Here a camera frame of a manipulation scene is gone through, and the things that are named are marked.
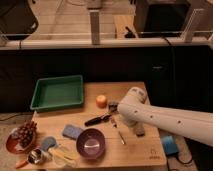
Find orange round fruit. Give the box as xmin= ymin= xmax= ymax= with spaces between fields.
xmin=96 ymin=95 xmax=107 ymax=108

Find green plastic tray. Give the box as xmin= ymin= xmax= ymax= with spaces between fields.
xmin=30 ymin=75 xmax=84 ymax=112

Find black handled brush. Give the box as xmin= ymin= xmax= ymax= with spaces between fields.
xmin=83 ymin=101 xmax=120 ymax=127

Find purple bowl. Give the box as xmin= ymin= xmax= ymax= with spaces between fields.
xmin=76 ymin=128 xmax=105 ymax=159

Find blue sponge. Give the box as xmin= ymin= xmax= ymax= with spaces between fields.
xmin=62 ymin=125 xmax=83 ymax=139

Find small metal pot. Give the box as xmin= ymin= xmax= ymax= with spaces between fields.
xmin=27 ymin=148 xmax=45 ymax=165

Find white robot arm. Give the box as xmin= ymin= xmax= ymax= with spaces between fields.
xmin=117 ymin=87 xmax=213 ymax=147

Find grey rectangular sponge block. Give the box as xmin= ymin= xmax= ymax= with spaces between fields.
xmin=134 ymin=123 xmax=145 ymax=136

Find grey metal post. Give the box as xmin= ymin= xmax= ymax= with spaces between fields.
xmin=90 ymin=10 xmax=100 ymax=45

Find bunch of dark grapes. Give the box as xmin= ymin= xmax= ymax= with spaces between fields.
xmin=18 ymin=121 xmax=37 ymax=148

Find black monitor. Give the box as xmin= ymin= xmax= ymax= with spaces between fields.
xmin=133 ymin=0 xmax=190 ymax=34

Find blue grey cloth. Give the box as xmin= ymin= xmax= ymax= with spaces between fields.
xmin=41 ymin=137 xmax=56 ymax=151

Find silver metal fork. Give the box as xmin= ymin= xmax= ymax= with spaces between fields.
xmin=110 ymin=116 xmax=127 ymax=146

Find blue tape roll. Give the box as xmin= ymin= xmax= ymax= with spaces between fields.
xmin=161 ymin=136 xmax=179 ymax=156

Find yellow banana toy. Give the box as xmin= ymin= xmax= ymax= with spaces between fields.
xmin=48 ymin=147 xmax=78 ymax=167

